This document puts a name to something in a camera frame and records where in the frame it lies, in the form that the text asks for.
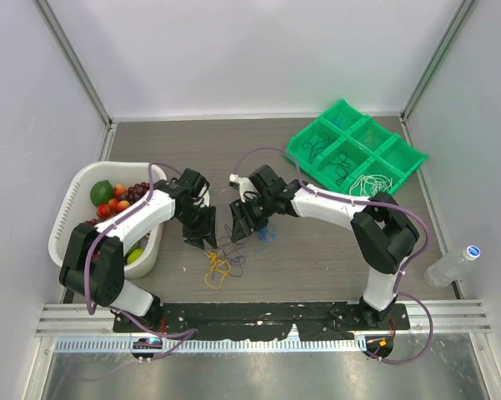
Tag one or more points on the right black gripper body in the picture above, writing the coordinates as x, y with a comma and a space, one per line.
257, 211

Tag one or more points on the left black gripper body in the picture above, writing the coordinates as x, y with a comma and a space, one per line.
191, 222

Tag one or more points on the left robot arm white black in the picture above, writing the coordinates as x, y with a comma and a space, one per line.
93, 264

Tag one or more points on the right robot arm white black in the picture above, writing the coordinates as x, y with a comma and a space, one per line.
385, 235

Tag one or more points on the yellow green small fruit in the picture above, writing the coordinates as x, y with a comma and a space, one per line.
134, 255

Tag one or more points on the red grape bunch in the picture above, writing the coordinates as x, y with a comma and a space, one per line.
134, 192

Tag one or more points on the small peach fruits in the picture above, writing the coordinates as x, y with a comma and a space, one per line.
115, 205

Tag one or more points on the green lime fruit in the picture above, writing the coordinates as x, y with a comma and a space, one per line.
101, 193

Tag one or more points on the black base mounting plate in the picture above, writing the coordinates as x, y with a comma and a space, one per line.
265, 321

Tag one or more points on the green compartment bin tray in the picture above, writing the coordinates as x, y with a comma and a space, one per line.
348, 152

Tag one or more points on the white plastic fruit basket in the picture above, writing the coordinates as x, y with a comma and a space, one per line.
77, 208

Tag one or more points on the clear plastic water bottle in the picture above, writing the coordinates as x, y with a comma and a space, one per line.
452, 266

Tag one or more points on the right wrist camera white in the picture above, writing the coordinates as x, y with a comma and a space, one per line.
247, 191

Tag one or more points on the white slotted cable duct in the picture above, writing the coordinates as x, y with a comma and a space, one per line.
129, 344

